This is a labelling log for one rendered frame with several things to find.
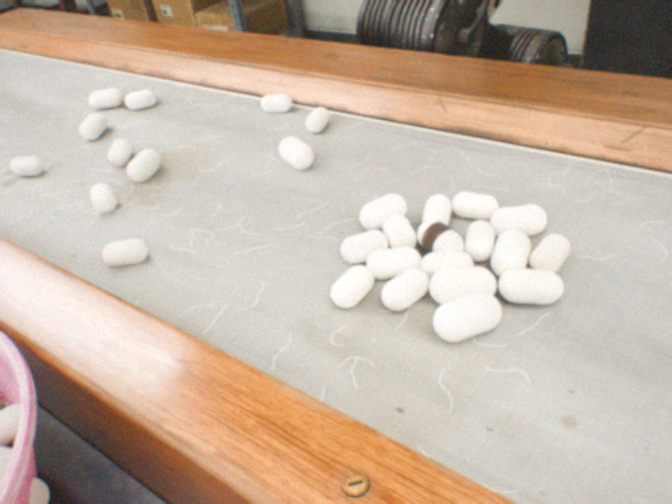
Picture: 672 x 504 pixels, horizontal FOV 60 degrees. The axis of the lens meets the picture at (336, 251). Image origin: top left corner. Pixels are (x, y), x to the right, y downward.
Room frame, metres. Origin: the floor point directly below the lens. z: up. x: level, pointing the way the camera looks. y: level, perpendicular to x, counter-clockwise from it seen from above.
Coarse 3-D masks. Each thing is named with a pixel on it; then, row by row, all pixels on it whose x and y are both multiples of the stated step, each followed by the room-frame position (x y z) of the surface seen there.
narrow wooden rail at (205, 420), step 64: (0, 256) 0.33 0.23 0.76; (0, 320) 0.27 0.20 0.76; (64, 320) 0.26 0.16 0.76; (128, 320) 0.25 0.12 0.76; (64, 384) 0.22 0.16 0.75; (128, 384) 0.20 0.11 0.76; (192, 384) 0.19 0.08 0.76; (256, 384) 0.19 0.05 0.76; (128, 448) 0.20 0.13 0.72; (192, 448) 0.16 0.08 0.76; (256, 448) 0.15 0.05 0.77; (320, 448) 0.15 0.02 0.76; (384, 448) 0.14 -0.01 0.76
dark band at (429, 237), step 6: (438, 222) 0.30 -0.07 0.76; (432, 228) 0.30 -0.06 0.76; (438, 228) 0.30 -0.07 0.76; (444, 228) 0.29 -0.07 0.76; (450, 228) 0.30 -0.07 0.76; (426, 234) 0.30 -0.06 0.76; (432, 234) 0.29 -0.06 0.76; (438, 234) 0.29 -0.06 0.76; (426, 240) 0.29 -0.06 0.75; (432, 240) 0.29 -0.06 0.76; (426, 246) 0.29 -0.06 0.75; (432, 246) 0.29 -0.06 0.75
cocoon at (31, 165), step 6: (18, 156) 0.51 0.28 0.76; (30, 156) 0.51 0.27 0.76; (36, 156) 0.51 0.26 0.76; (12, 162) 0.50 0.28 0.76; (18, 162) 0.50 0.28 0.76; (24, 162) 0.50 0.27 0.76; (30, 162) 0.50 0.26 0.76; (36, 162) 0.50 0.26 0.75; (42, 162) 0.50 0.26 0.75; (12, 168) 0.50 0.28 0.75; (18, 168) 0.50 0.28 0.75; (24, 168) 0.50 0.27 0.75; (30, 168) 0.49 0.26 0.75; (36, 168) 0.50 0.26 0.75; (42, 168) 0.50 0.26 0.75; (18, 174) 0.50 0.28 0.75; (24, 174) 0.50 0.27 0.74; (30, 174) 0.50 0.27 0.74; (36, 174) 0.50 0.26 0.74
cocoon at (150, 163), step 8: (144, 152) 0.47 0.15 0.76; (152, 152) 0.47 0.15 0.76; (136, 160) 0.46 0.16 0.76; (144, 160) 0.46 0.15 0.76; (152, 160) 0.46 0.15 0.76; (160, 160) 0.47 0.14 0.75; (128, 168) 0.45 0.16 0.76; (136, 168) 0.45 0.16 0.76; (144, 168) 0.45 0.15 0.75; (152, 168) 0.46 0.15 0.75; (136, 176) 0.45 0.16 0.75; (144, 176) 0.45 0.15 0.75
